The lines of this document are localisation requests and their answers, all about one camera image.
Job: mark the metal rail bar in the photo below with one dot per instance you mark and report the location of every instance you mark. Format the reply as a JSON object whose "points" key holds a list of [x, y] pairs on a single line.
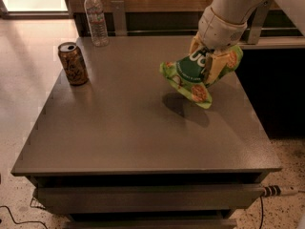
{"points": [[264, 32]]}

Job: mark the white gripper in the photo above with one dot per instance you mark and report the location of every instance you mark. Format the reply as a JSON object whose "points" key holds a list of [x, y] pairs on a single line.
{"points": [[219, 32]]}

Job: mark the gold soda can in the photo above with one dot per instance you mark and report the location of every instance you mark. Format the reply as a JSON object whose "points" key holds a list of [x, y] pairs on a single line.
{"points": [[73, 63]]}

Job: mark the right metal wall bracket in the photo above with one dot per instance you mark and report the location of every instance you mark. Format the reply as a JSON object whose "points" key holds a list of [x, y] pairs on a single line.
{"points": [[257, 21]]}

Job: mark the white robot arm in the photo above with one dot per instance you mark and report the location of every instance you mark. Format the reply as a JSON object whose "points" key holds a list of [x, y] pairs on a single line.
{"points": [[239, 11]]}

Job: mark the grey drawer cabinet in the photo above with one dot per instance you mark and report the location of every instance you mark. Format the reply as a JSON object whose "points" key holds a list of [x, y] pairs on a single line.
{"points": [[127, 151]]}

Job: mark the clear plastic water bottle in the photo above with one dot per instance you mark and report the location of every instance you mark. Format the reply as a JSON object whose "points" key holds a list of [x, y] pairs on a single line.
{"points": [[97, 22]]}

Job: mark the white power strip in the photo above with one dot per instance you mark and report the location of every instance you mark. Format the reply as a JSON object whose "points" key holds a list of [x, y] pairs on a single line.
{"points": [[277, 191]]}

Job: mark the green rice chip bag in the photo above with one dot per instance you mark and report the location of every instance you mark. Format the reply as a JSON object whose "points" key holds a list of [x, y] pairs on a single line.
{"points": [[187, 75]]}

